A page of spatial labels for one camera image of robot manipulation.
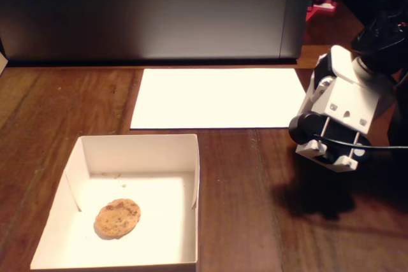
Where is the red and white stand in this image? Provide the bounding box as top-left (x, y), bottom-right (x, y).
top-left (305, 0), bottom-right (339, 23)

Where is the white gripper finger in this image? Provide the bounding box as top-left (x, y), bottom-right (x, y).
top-left (296, 77), bottom-right (335, 117)

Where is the white cardboard box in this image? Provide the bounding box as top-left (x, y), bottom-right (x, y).
top-left (30, 134), bottom-right (201, 272)

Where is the white paper sheet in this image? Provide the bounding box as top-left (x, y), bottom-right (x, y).
top-left (129, 68), bottom-right (307, 131)

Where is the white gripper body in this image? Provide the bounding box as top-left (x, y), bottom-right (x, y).
top-left (314, 45), bottom-right (395, 136)

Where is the black camera with white mount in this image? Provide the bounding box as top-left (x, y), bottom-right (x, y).
top-left (288, 111), bottom-right (372, 173)

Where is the round mini cookie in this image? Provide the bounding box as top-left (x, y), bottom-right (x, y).
top-left (94, 198), bottom-right (142, 240)

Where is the black camera cable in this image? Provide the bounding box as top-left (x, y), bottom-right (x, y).
top-left (314, 137), bottom-right (408, 152)

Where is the large dark grey box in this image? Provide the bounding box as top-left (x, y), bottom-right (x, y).
top-left (0, 0), bottom-right (315, 64)

